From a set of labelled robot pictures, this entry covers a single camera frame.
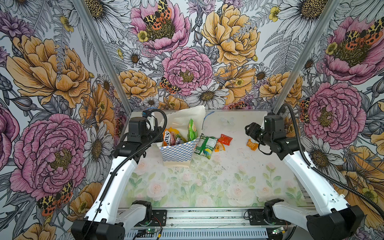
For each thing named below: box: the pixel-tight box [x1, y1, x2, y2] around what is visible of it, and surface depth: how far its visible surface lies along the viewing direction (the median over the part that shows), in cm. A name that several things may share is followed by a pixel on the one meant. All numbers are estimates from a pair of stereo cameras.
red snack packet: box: [218, 134, 233, 146], surface depth 104 cm
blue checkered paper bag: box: [156, 105, 206, 168], surface depth 80 cm
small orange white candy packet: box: [214, 142, 226, 153], surface depth 101 cm
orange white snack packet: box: [162, 128, 171, 147], surface depth 85 cm
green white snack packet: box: [193, 133, 218, 160], surface depth 100 cm
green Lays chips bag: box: [187, 117, 198, 142], surface depth 87 cm
